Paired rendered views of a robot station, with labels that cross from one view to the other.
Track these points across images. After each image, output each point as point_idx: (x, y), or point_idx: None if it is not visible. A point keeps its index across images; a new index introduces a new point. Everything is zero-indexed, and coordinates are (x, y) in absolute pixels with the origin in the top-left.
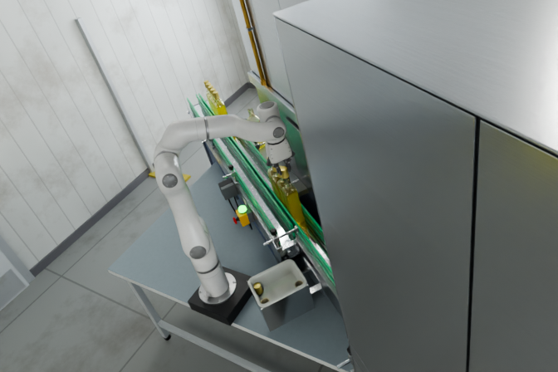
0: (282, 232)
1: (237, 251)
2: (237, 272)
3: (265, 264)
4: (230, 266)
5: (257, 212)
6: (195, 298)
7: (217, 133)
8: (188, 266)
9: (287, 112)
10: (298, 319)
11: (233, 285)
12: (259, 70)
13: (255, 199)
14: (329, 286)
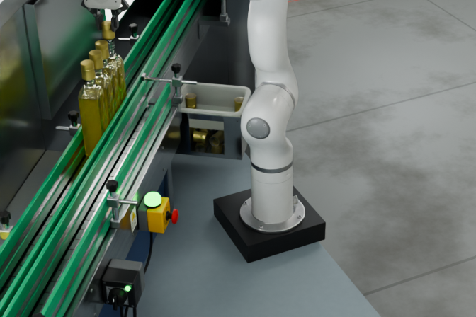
0: None
1: (195, 278)
2: (229, 218)
3: (178, 233)
4: (226, 262)
5: (146, 158)
6: (312, 218)
7: None
8: (291, 305)
9: None
10: (206, 160)
11: (248, 202)
12: None
13: (142, 130)
14: (174, 57)
